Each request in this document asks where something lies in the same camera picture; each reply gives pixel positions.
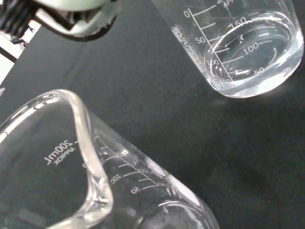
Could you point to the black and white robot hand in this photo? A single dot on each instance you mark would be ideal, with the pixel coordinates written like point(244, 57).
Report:
point(78, 14)

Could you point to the black bench cloth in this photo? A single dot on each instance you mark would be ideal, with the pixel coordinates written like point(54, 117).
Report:
point(166, 107)

